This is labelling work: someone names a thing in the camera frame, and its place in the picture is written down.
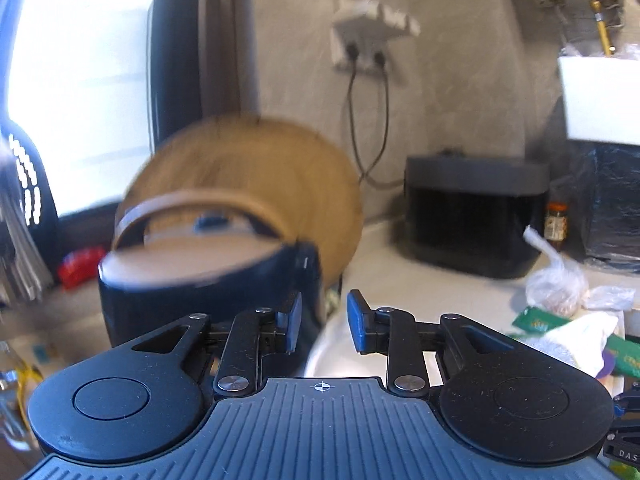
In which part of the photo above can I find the red packet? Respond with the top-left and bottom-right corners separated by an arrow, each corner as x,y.
57,247 -> 107,289

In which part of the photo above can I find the yellow gas pipe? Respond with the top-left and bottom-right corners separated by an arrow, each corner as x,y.
587,0 -> 617,57

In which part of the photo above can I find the black power cable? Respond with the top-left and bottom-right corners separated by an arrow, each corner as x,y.
344,60 -> 362,181
361,60 -> 407,188

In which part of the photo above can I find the long green packet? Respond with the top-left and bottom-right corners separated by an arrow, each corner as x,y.
604,334 -> 640,377

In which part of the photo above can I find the dark blue rice cooker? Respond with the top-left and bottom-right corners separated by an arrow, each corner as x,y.
97,190 -> 327,362

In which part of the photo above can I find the round wooden cutting board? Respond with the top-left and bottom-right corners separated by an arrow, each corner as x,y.
121,114 -> 364,292

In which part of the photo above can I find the black utensil rack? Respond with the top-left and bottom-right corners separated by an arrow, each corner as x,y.
0,152 -> 55,307

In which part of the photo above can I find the black perforated utensil holder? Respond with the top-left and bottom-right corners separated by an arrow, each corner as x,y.
0,119 -> 59,247

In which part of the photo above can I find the white bowl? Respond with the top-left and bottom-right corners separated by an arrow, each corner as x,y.
304,324 -> 392,379

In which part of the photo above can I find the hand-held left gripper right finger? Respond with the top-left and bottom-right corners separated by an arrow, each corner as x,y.
347,289 -> 517,397

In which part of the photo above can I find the black plastic wrapped appliance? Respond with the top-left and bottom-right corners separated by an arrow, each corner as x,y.
567,139 -> 640,267

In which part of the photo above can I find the black rice cooker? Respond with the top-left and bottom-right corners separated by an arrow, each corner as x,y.
402,152 -> 551,279

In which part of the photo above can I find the dark window frame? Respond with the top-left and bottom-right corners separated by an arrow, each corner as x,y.
149,0 -> 262,153

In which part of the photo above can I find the empty clear plastic bag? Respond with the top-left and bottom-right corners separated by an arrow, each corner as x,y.
582,285 -> 637,312

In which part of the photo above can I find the white wall socket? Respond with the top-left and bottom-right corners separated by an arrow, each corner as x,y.
368,20 -> 407,73
329,17 -> 370,72

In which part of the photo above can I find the white box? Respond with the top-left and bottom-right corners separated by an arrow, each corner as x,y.
557,54 -> 640,144

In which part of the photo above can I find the clear glass bottle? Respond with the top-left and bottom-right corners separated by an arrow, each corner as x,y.
0,341 -> 47,453

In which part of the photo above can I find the knotted clear plastic bag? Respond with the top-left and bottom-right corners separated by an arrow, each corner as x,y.
522,225 -> 592,317

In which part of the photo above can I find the small green packet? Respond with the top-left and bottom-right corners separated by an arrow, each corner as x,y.
514,307 -> 572,337

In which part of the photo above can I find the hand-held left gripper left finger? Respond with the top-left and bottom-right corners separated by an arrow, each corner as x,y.
132,290 -> 304,400

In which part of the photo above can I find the glass sauce jar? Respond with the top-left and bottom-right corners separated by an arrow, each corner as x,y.
544,202 -> 569,252

